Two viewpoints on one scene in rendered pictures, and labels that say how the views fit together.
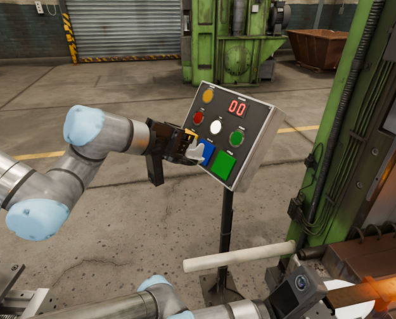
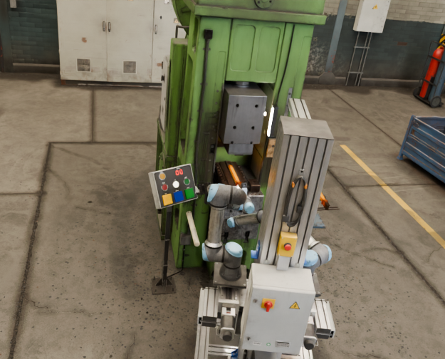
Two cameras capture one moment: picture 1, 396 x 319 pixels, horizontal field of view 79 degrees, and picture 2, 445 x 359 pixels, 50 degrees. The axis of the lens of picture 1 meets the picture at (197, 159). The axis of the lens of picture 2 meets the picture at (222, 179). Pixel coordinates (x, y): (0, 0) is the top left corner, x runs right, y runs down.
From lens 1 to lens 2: 348 cm
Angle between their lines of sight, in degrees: 78
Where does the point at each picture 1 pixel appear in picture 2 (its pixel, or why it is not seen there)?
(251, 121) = (187, 172)
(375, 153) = (210, 160)
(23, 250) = not seen: outside the picture
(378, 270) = (232, 181)
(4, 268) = (216, 266)
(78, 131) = not seen: hidden behind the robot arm
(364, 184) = (210, 169)
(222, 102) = (171, 174)
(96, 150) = not seen: hidden behind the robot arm
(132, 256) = (127, 333)
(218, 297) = (169, 285)
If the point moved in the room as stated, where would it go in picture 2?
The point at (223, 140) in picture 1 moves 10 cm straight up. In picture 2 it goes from (182, 186) to (183, 174)
